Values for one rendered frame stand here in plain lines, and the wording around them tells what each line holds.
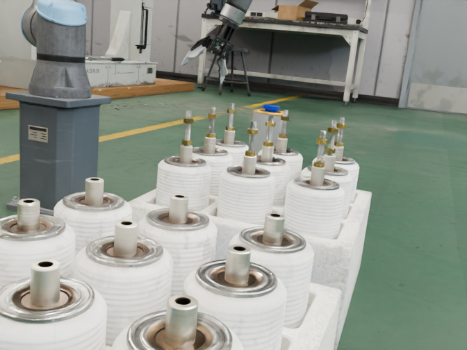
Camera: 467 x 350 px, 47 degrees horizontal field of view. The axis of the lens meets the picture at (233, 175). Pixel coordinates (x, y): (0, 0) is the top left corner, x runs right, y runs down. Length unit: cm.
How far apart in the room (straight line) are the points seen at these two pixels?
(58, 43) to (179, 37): 533
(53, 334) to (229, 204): 53
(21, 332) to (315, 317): 32
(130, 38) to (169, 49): 205
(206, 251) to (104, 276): 16
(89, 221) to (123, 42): 402
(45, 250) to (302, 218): 44
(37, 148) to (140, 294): 92
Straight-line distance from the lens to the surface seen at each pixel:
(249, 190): 88
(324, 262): 85
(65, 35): 137
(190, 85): 529
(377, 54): 601
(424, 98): 598
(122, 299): 51
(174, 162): 94
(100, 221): 66
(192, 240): 61
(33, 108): 139
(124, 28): 467
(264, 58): 626
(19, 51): 367
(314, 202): 85
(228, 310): 46
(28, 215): 59
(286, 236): 62
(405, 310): 111
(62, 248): 58
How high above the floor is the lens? 46
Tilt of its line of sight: 13 degrees down
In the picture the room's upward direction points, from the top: 5 degrees clockwise
